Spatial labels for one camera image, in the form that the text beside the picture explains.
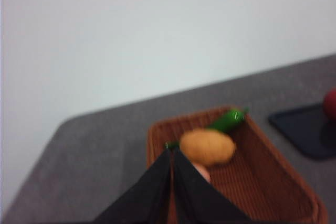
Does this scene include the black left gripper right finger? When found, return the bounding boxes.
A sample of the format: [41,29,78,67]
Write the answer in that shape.
[172,147,253,224]

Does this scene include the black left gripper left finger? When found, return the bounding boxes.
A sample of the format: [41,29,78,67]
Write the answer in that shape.
[93,150,172,224]

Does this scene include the red tomato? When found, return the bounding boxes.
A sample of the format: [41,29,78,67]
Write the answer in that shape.
[322,87,336,119]

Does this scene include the pale pink round vegetable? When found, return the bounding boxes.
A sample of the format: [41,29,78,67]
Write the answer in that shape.
[193,163,212,183]

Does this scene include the orange-brown potato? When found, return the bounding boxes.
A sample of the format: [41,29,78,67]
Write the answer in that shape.
[179,129,237,167]

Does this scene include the brown wicker basket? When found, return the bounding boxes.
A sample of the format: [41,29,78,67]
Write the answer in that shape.
[145,105,329,224]

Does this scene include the green pepper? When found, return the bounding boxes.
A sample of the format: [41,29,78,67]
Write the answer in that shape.
[164,107,250,151]

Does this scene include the dark green rectangular tray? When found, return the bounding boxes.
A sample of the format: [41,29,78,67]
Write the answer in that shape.
[268,102,336,159]

